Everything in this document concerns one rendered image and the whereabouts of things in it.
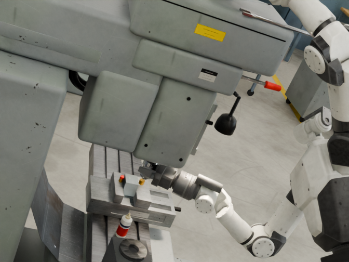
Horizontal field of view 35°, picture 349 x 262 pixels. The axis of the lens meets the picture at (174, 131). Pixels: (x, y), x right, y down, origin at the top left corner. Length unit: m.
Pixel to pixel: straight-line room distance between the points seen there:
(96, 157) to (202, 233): 1.62
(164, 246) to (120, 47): 0.97
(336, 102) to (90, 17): 0.70
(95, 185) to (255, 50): 0.89
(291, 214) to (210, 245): 1.93
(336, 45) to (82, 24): 0.69
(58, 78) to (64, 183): 2.30
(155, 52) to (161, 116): 0.23
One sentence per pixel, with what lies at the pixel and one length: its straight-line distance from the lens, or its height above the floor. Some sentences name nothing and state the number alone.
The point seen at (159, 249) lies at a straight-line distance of 2.27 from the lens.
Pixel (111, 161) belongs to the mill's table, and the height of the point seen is 0.93.
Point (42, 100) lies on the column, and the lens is 1.57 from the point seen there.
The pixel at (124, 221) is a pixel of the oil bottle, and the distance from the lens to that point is 2.06.
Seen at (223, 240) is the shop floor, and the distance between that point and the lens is 3.97.
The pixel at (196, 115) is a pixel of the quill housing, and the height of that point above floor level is 1.53.
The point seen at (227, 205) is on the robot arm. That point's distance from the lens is 2.00.
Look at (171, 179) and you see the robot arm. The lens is 1.92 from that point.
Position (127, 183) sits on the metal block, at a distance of 2.15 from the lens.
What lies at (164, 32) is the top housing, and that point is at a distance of 1.59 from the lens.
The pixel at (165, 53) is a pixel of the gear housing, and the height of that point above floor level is 1.71.
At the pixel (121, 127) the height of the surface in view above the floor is 1.43.
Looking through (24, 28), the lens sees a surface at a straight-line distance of 1.62.
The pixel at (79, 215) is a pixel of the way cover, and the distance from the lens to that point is 2.25.
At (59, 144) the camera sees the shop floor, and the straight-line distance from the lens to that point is 4.23.
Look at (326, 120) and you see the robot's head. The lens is 1.80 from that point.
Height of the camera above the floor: 2.26
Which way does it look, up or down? 27 degrees down
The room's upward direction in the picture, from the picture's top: 24 degrees clockwise
